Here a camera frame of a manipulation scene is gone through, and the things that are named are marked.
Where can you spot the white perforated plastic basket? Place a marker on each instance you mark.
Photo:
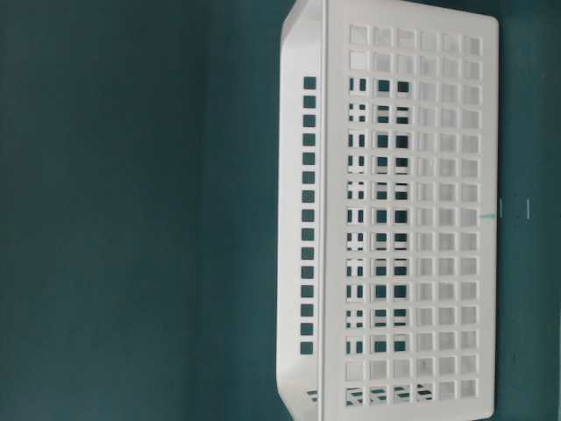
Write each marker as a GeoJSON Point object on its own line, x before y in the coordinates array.
{"type": "Point", "coordinates": [387, 212]}

